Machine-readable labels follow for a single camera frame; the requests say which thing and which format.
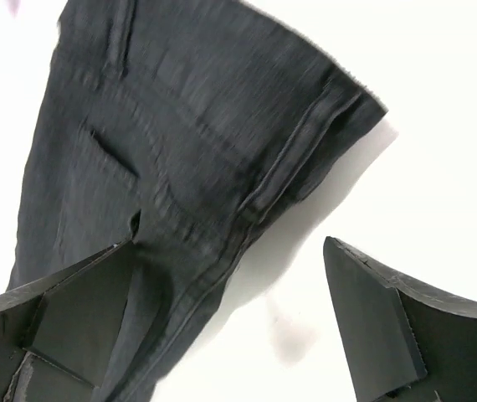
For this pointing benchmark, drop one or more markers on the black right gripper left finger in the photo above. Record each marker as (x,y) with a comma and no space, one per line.
(57,333)

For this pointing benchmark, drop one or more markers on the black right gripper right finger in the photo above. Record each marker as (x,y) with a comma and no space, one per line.
(404,340)

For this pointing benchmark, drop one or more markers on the black trousers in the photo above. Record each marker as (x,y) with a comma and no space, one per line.
(190,127)

